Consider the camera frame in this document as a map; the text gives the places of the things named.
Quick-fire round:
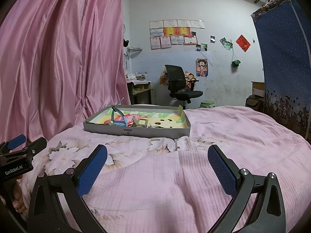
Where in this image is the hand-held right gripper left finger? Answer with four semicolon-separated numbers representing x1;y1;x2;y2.
28;144;109;233

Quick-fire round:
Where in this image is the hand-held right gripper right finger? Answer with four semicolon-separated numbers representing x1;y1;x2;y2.
207;144;287;233

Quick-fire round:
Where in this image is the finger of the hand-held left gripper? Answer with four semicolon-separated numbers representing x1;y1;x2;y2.
0;134;27;155
10;137;48;162

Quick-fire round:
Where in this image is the grey cardboard box tray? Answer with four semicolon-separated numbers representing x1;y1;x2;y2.
83;104;192;138

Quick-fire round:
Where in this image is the person's left hand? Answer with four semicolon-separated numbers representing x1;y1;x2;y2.
13;175;28;214

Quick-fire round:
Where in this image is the blue wristwatch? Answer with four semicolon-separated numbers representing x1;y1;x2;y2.
108;97;129;127

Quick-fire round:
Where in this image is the pink floral blanket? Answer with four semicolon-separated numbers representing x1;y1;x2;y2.
19;105;311;233

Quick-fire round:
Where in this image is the wooden desk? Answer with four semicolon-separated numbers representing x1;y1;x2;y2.
126;79;153;105

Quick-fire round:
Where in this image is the light cardboard box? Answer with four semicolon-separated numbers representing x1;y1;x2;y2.
251;81;266;98

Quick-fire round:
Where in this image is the pink satin curtain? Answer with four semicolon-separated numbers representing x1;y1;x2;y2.
0;0;132;144

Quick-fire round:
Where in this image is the orange cartoon poster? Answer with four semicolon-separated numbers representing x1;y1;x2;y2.
184;71;198;92

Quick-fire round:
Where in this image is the stack of papers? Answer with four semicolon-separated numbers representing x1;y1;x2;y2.
125;72;148;81

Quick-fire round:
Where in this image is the black office chair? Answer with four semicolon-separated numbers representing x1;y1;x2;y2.
164;64;204;110

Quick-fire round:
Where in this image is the colourful floral decoration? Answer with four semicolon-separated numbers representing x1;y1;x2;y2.
159;68;169;86

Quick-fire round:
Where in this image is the red paper square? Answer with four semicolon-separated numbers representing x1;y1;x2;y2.
235;34;251;53

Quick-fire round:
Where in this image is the blue printed curtain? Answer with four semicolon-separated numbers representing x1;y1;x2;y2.
250;0;311;142

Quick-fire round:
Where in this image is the cartoon wall poster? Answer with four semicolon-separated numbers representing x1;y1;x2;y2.
196;58;210;77

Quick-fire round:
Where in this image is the large green wall photo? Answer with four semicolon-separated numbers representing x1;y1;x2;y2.
220;37;233;51

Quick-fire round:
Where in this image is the group of wall certificates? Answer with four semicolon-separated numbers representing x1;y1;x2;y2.
149;19;206;50

